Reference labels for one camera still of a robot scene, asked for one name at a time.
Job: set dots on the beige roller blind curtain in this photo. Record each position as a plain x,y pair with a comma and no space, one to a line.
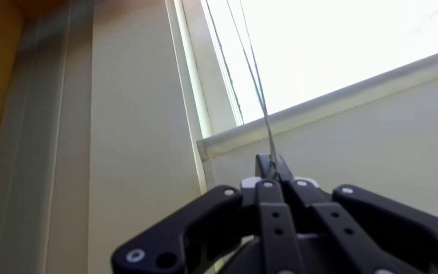
360,138

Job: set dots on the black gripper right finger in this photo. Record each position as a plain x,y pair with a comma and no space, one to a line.
360,229

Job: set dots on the white window frame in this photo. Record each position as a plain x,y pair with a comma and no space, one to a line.
128,127

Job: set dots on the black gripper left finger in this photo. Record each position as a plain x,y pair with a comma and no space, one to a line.
228,229

